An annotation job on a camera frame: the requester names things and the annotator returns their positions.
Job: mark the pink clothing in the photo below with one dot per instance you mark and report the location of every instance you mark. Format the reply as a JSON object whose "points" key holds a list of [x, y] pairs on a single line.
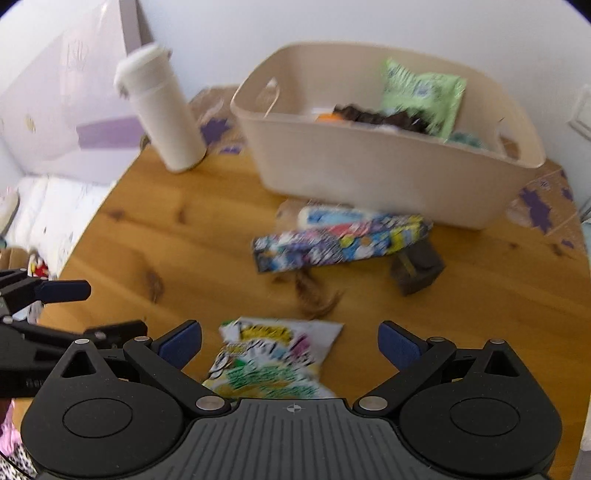
{"points": [[8, 429]]}

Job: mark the white wall switch socket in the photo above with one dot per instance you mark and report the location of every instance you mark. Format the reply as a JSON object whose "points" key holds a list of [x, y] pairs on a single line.
{"points": [[582, 115]]}

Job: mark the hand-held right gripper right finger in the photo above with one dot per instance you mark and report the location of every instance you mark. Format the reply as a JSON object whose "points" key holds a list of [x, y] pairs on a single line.
{"points": [[398, 345]]}

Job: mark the light green snack bag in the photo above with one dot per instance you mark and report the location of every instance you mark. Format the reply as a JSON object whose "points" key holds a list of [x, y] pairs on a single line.
{"points": [[420, 97]]}

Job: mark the colourful cartoon long packet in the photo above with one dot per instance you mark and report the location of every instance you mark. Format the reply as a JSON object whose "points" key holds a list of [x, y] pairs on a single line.
{"points": [[323, 247]]}

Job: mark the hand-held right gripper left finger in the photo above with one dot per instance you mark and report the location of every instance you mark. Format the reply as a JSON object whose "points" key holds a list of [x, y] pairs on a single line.
{"points": [[181, 345]]}

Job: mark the yellow green snack bag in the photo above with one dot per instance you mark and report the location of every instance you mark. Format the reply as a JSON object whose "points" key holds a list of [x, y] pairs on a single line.
{"points": [[268, 364]]}

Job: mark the brown hair claw clip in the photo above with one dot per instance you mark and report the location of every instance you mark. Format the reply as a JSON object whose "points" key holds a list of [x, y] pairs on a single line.
{"points": [[316, 300]]}

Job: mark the beige plastic storage basket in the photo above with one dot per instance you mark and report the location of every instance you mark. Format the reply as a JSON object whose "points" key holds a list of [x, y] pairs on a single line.
{"points": [[369, 177]]}

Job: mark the dark brown scrunchie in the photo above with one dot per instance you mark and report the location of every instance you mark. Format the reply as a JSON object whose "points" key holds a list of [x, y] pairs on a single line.
{"points": [[364, 114]]}

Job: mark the wooden desktop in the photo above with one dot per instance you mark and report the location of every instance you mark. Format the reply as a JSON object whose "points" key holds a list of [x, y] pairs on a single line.
{"points": [[184, 230]]}

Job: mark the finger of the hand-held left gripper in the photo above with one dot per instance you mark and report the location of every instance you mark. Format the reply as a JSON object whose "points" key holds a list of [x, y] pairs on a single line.
{"points": [[115, 330], [64, 290]]}

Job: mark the leopard print cloth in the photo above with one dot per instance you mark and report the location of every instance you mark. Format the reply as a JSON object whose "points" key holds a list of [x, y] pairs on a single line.
{"points": [[23, 464]]}

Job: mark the white thermos bottle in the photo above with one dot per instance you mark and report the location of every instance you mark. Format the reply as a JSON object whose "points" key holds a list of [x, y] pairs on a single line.
{"points": [[171, 124]]}

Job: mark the white blue printed packet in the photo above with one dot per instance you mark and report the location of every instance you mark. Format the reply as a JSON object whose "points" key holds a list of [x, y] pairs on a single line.
{"points": [[337, 216]]}

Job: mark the white bedding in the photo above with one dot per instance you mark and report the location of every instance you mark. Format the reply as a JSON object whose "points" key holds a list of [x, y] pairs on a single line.
{"points": [[60, 207]]}

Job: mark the pink headboard panel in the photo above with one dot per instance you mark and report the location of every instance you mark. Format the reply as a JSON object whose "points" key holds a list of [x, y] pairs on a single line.
{"points": [[46, 106]]}

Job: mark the orange packet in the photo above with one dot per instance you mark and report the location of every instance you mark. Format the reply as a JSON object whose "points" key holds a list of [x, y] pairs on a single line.
{"points": [[328, 117]]}

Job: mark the dark brown small box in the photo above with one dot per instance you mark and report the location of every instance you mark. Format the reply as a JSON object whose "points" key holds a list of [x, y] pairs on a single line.
{"points": [[415, 272]]}

